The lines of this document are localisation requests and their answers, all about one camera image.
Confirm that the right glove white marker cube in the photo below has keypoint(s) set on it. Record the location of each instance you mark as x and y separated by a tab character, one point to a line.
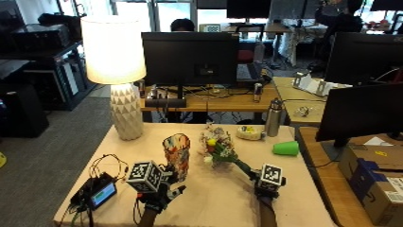
272	176

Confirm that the colourful patterned vase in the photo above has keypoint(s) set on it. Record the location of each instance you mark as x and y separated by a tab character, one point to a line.
177	156

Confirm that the left glove white marker cube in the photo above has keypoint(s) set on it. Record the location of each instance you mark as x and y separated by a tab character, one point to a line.
145	176

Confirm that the person's left hand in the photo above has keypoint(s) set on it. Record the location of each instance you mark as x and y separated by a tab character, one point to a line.
157	198

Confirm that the mixed flower bouquet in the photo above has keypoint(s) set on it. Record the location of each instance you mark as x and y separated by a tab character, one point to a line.
218	146

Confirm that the crumpled clear wrapper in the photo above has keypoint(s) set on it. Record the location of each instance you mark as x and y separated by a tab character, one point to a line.
304	111

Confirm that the black bin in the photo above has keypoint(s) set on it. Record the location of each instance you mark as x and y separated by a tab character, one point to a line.
23	110

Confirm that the steel water bottle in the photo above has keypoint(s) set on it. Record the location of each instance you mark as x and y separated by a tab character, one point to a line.
274	118

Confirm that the white paper sheet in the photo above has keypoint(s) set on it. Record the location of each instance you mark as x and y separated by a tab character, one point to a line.
377	141

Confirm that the white table lamp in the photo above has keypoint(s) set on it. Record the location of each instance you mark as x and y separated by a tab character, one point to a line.
113	63

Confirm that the white folded stand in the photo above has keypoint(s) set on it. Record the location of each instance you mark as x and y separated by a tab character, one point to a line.
313	83

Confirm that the glove white marker cube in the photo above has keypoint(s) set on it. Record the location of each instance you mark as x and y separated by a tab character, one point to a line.
145	176
272	176

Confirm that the light wooden desk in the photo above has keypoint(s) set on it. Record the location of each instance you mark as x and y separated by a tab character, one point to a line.
300	101

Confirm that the beige tablecloth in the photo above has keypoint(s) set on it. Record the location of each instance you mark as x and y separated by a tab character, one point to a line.
209	201

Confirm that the printed marker board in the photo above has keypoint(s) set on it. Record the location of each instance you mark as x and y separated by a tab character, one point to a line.
209	28

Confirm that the black device with screen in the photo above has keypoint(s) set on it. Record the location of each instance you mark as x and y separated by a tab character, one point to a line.
99	193

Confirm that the person's right hand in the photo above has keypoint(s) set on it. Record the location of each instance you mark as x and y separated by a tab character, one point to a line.
265	193

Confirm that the black shelf unit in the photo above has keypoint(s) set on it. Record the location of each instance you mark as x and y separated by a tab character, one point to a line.
59	75

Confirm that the black computer monitor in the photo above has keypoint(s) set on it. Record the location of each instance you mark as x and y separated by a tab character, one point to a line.
189	58
365	58
361	112

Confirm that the silver can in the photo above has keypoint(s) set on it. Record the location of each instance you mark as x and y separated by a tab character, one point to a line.
257	92

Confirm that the white tape roll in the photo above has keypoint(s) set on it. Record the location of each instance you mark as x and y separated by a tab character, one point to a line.
249	132

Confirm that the black background monitor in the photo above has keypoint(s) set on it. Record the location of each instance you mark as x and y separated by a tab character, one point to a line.
249	8

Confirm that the black speaker bar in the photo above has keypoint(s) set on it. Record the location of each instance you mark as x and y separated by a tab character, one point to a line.
165	102

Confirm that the dark wooden side desk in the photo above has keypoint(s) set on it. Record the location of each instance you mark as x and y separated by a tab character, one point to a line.
323	183

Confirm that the brown cardboard box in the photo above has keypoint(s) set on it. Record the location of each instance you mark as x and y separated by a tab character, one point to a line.
374	183

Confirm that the green plastic cup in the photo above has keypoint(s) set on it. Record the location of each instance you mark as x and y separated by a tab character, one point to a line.
286	148

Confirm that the black equipment case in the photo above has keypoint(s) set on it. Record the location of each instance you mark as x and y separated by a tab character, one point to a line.
40	36

